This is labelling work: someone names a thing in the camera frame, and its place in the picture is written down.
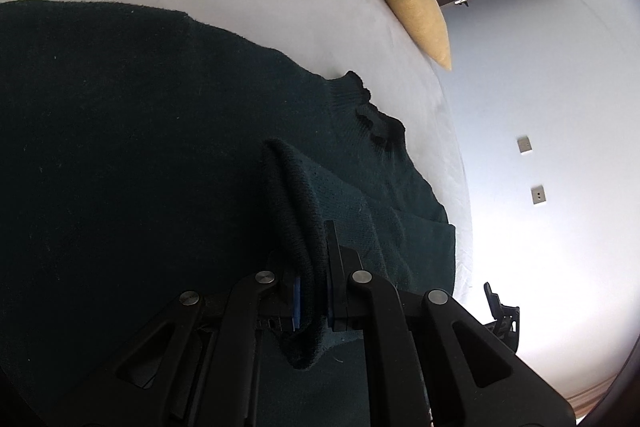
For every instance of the upper wall switch plate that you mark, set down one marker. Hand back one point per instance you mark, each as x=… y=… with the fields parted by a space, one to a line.
x=524 y=145

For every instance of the dark green knit sweater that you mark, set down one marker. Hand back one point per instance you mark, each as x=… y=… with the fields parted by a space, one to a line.
x=145 y=154

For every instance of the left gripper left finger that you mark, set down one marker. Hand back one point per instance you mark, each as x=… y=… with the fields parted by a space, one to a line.
x=201 y=365

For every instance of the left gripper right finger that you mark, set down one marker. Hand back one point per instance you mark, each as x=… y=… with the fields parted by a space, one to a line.
x=429 y=362

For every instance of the lower wall socket plate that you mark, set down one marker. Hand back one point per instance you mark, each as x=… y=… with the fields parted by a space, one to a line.
x=538 y=194

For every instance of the yellow pillow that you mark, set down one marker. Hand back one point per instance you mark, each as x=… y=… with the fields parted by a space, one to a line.
x=425 y=24

